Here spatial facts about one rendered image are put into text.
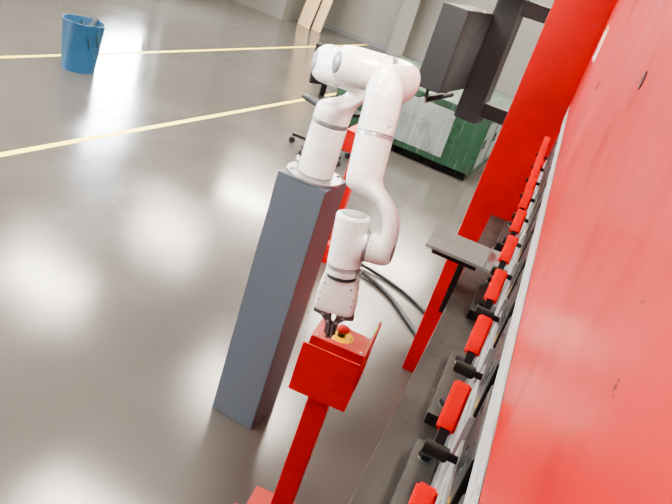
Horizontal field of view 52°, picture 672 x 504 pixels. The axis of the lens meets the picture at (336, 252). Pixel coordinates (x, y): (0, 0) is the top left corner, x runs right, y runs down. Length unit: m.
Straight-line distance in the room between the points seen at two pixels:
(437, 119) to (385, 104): 4.94
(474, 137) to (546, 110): 3.65
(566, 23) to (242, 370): 1.78
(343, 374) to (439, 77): 1.67
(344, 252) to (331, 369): 0.32
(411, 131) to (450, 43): 3.64
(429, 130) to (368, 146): 4.99
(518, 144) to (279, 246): 1.13
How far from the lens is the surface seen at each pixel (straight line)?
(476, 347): 1.00
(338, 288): 1.69
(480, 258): 2.12
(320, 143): 2.21
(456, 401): 0.83
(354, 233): 1.62
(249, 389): 2.61
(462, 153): 6.56
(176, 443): 2.58
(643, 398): 0.26
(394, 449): 1.43
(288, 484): 2.11
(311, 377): 1.80
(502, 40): 3.42
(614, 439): 0.28
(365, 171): 1.62
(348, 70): 1.77
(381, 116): 1.63
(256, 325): 2.48
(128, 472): 2.45
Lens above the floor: 1.74
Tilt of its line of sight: 24 degrees down
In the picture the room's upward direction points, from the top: 19 degrees clockwise
